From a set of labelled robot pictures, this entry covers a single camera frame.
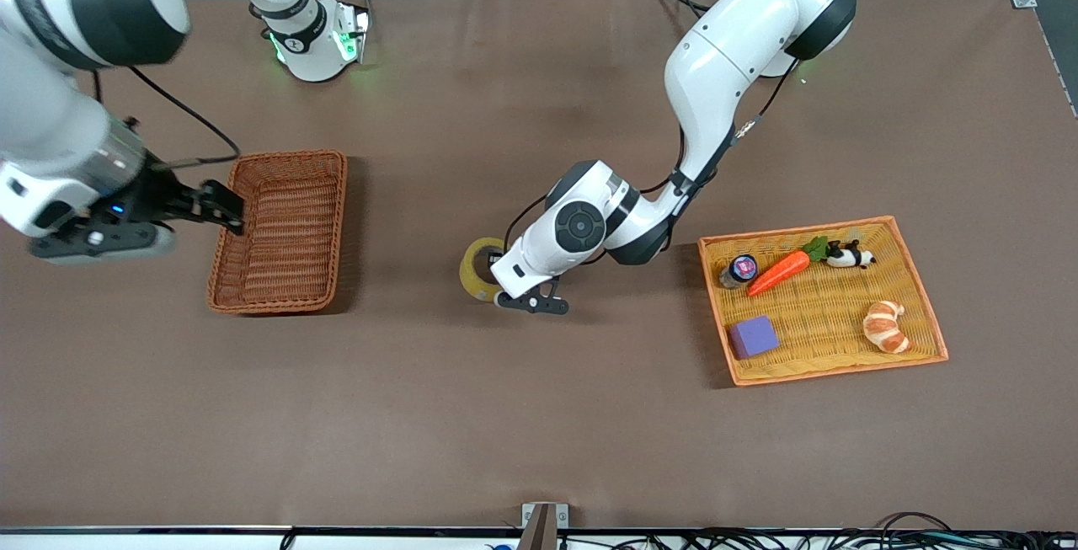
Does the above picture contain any flat orange wicker basket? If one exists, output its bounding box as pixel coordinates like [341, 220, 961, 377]
[697, 215, 950, 387]

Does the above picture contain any black cable bundle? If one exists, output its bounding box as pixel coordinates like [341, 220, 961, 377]
[556, 512, 1078, 550]

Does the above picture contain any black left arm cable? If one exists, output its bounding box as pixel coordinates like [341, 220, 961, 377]
[504, 61, 801, 254]

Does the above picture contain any silver metal bracket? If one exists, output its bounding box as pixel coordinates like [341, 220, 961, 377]
[521, 503, 570, 531]

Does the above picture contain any yellowish clear tape roll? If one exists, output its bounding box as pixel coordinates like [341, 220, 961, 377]
[458, 236, 508, 303]

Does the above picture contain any purple block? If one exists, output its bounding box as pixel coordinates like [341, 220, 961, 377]
[728, 315, 781, 360]

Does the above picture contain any orange toy carrot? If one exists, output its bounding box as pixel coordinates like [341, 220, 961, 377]
[746, 236, 830, 298]

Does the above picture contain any toy croissant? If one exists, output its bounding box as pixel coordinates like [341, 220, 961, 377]
[862, 301, 912, 355]

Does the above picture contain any small jar purple lid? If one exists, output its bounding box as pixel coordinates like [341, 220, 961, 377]
[718, 254, 760, 291]

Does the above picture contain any brown deep wicker basket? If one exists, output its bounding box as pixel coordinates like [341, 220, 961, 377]
[207, 149, 349, 316]

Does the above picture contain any black white panda toy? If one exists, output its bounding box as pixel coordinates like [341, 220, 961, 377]
[825, 239, 877, 270]

